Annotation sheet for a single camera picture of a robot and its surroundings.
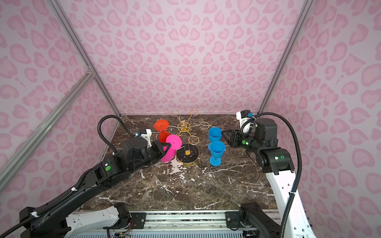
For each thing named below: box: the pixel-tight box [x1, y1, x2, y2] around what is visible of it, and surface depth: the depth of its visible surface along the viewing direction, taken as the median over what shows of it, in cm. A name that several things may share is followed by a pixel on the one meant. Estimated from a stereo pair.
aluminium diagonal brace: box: [0, 70, 95, 188], surface depth 69 cm
